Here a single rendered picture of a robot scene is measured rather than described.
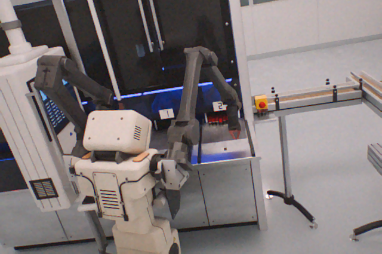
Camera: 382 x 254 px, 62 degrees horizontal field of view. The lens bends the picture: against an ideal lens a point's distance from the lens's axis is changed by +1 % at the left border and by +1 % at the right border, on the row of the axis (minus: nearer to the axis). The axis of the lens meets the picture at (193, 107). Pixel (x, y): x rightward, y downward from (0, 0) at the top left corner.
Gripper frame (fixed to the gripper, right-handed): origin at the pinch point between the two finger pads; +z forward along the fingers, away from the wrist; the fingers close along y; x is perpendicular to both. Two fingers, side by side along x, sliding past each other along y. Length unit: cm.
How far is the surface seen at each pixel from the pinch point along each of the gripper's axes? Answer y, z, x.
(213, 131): 19.1, -0.5, 13.0
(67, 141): -13, -18, 89
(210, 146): -0.6, 1.3, 14.4
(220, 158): -11.7, 4.8, 9.7
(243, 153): -9.4, 4.5, -2.4
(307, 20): 483, -45, -172
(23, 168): -31, -12, 103
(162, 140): 16.9, -0.3, 44.9
